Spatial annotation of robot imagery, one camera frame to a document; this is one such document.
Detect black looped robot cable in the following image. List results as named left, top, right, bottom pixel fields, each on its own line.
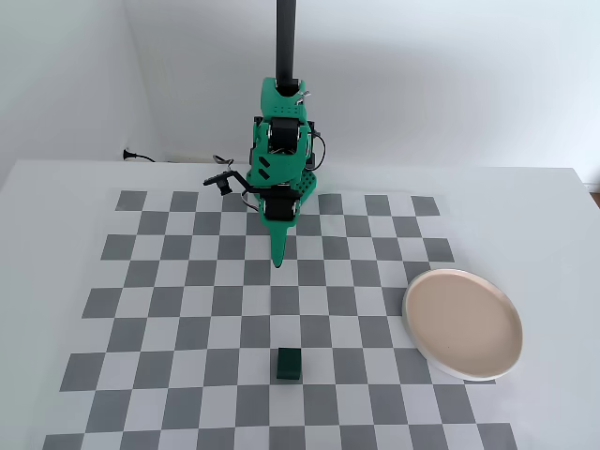
left=308, top=132, right=327, bottom=173

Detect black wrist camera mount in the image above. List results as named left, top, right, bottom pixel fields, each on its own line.
left=202, top=171, right=257, bottom=198

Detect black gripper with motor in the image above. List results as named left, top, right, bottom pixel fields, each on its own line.
left=259, top=171, right=321, bottom=269

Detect dark green cube dice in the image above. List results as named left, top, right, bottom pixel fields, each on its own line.
left=275, top=347, right=302, bottom=382

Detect black vertical pole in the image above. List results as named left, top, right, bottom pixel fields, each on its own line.
left=275, top=0, right=299, bottom=91

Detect grey white checkered mat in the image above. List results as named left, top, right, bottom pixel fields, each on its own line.
left=44, top=189, right=519, bottom=450

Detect peach round plate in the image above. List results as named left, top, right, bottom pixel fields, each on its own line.
left=401, top=268, right=524, bottom=382

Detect black power cable with plug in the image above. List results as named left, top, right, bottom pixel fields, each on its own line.
left=122, top=148, right=158, bottom=164

